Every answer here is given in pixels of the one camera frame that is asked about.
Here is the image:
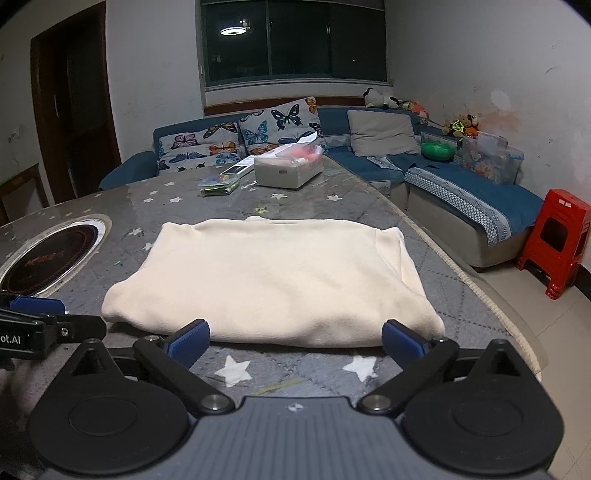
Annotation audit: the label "clear plastic storage bin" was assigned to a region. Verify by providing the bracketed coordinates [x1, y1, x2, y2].
[457, 132, 525, 185]

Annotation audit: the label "colourful toy pile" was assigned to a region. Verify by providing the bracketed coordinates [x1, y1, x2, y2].
[442, 114, 480, 138]

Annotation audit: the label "grey star tablecloth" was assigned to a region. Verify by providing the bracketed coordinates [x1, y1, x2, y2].
[0, 154, 551, 480]

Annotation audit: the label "dark window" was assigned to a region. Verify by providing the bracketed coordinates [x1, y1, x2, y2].
[200, 1, 388, 86]

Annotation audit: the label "butterfly pillow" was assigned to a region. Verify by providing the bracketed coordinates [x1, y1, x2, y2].
[239, 97, 328, 154]
[156, 122, 242, 174]

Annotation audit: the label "dark wooden door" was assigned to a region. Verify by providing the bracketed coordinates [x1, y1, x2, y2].
[30, 1, 121, 203]

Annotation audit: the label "black induction cooktop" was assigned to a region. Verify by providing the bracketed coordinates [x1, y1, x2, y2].
[1, 222, 105, 296]

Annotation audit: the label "white remote device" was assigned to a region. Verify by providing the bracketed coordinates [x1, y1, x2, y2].
[221, 157, 254, 178]

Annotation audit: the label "right butterfly pillow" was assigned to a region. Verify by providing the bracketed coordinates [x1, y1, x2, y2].
[239, 97, 328, 154]

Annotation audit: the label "green bowl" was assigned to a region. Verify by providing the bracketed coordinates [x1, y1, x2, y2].
[421, 142, 457, 163]

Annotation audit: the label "left butterfly pillow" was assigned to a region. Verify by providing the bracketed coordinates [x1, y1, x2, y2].
[156, 122, 242, 174]

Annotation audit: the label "clear box colourful items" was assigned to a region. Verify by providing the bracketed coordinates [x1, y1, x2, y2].
[198, 173, 240, 197]

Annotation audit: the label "grey cushion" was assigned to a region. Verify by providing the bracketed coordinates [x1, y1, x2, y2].
[348, 110, 421, 157]

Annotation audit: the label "cream sweater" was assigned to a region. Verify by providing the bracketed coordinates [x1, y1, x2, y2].
[101, 217, 445, 348]

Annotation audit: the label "wooden side table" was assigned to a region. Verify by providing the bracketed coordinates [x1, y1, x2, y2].
[1, 164, 49, 225]

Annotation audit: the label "red plastic stool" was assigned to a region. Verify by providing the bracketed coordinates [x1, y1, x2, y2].
[517, 189, 590, 300]

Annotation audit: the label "white tissue box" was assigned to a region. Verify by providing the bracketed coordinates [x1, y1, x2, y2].
[253, 133, 324, 190]

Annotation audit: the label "black white plush toy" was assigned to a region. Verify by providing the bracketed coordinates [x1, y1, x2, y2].
[363, 87, 407, 110]

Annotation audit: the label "blue corner sofa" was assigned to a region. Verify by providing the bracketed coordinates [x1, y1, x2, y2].
[97, 104, 545, 270]

